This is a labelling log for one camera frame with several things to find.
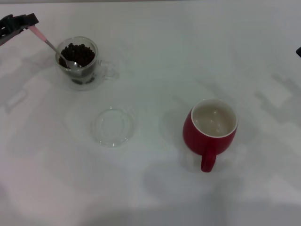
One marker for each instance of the double-walled glass cup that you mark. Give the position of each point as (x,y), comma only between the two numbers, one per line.
(107,70)

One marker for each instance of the clear glass saucer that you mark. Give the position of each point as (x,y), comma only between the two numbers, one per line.
(110,139)

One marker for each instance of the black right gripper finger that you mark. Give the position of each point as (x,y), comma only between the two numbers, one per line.
(298,52)

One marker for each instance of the coffee beans in glass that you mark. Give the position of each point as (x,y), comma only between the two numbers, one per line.
(80,54)

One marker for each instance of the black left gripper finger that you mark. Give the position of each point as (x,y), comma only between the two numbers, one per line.
(21,20)

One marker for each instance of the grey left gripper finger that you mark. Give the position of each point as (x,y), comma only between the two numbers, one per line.
(9,37)

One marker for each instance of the red ceramic mug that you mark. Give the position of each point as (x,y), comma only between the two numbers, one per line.
(200,141)

